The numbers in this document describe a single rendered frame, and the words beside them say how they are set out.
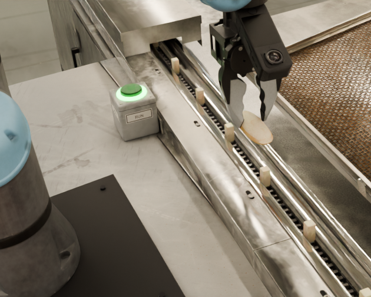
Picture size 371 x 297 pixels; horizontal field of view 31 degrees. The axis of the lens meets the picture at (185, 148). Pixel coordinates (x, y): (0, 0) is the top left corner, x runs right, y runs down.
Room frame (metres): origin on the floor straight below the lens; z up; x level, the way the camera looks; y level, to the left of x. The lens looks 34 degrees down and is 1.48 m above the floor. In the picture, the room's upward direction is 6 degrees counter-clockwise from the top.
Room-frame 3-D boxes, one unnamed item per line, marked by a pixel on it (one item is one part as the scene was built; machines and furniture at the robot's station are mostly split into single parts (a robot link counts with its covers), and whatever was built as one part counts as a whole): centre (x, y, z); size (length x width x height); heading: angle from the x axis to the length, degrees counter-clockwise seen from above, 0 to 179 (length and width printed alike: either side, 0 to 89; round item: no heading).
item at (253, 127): (0.85, -0.11, 0.93); 0.10 x 0.04 x 0.01; 17
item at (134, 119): (1.05, 0.08, 0.84); 0.08 x 0.08 x 0.11; 17
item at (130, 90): (1.05, 0.09, 0.90); 0.04 x 0.04 x 0.02
